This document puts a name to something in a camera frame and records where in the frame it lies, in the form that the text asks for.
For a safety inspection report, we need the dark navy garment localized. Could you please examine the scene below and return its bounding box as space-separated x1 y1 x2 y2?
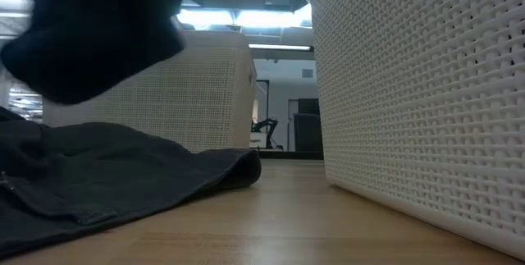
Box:
0 0 188 106

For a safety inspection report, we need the ceiling light panel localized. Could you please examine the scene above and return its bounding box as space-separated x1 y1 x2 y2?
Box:
176 3 313 29

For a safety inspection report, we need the dark grey shirt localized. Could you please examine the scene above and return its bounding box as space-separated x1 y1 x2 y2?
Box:
0 106 263 260

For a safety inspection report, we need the white box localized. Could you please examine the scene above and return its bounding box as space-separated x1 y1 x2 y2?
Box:
249 132 268 149

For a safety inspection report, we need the white perforated plastic bin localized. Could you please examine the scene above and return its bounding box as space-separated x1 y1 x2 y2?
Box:
305 0 525 263
42 30 258 154

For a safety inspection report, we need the ceiling light strip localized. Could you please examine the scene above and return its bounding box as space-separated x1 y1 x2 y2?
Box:
248 43 313 52

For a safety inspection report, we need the black cabinet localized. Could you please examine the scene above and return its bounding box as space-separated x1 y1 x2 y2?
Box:
292 98 325 153

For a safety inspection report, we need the black table frame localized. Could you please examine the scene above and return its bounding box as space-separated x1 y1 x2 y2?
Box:
249 148 326 161

